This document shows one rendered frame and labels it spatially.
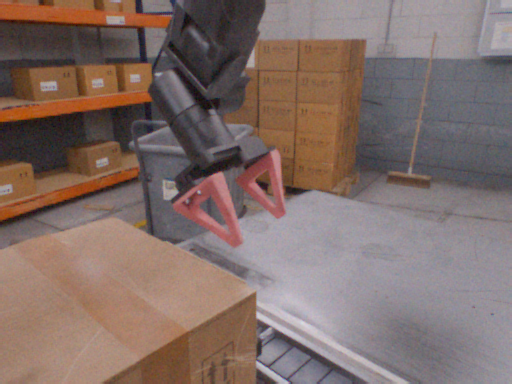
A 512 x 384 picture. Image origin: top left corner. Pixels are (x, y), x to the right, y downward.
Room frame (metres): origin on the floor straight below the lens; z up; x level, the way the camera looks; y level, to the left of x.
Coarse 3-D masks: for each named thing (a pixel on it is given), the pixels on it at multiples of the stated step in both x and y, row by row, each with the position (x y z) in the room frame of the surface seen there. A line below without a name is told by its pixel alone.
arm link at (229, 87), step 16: (176, 48) 0.49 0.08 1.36; (176, 64) 0.48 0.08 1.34; (224, 64) 0.44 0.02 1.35; (240, 64) 0.46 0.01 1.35; (192, 80) 0.46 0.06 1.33; (224, 80) 0.45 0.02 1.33; (240, 80) 0.54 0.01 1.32; (208, 96) 0.45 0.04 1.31; (224, 96) 0.48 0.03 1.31; (240, 96) 0.55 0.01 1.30; (224, 112) 0.54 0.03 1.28
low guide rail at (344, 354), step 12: (264, 312) 0.64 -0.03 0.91; (276, 312) 0.63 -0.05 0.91; (288, 324) 0.61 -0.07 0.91; (300, 324) 0.60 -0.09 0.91; (312, 336) 0.57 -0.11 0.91; (324, 348) 0.55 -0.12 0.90; (336, 348) 0.54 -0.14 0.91; (348, 360) 0.52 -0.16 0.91; (360, 360) 0.51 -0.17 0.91; (372, 372) 0.50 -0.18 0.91; (384, 372) 0.49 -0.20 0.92
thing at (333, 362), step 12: (264, 324) 0.54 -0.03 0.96; (276, 324) 0.54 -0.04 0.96; (288, 336) 0.51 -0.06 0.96; (300, 336) 0.51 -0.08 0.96; (300, 348) 0.50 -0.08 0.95; (312, 348) 0.48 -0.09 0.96; (324, 360) 0.47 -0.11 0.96; (336, 360) 0.46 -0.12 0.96; (348, 372) 0.44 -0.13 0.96; (360, 372) 0.44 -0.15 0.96
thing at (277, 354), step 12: (276, 336) 0.62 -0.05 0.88; (264, 348) 0.58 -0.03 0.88; (276, 348) 0.58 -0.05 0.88; (288, 348) 0.58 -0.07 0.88; (264, 360) 0.55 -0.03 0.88; (276, 360) 0.56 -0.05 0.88; (288, 360) 0.55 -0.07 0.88; (300, 360) 0.55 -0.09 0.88; (312, 360) 0.55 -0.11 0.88; (276, 372) 0.53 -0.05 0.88; (288, 372) 0.53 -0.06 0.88; (300, 372) 0.53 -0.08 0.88; (312, 372) 0.53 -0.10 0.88; (324, 372) 0.53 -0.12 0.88; (336, 372) 0.53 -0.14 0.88
